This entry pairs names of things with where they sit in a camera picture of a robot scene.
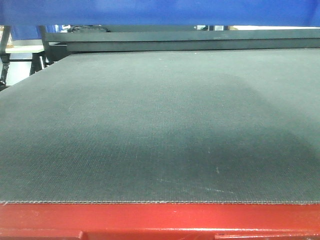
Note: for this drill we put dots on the dark green conveyor belt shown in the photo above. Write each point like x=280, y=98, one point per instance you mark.
x=231, y=126

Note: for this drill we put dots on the blue plastic bin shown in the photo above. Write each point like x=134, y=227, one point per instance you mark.
x=296, y=13

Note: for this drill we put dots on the red conveyor frame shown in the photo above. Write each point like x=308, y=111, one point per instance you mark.
x=159, y=221

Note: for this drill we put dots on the black metal stand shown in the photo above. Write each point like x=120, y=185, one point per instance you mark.
x=40, y=54

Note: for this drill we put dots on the black conveyor far frame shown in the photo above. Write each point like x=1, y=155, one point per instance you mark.
x=198, y=40

